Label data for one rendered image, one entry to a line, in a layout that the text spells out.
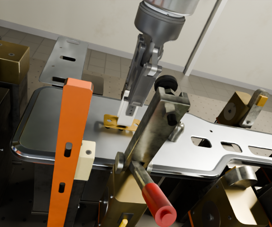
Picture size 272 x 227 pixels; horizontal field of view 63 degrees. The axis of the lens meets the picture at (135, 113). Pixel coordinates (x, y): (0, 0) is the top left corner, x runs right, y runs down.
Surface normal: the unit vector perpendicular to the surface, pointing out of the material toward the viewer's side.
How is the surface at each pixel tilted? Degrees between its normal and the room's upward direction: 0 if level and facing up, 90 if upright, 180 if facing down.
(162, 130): 99
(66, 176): 90
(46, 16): 90
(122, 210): 90
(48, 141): 0
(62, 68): 0
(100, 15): 90
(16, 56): 0
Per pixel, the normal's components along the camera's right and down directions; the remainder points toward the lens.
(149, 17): -0.52, 0.40
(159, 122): 0.04, 0.75
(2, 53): 0.29, -0.74
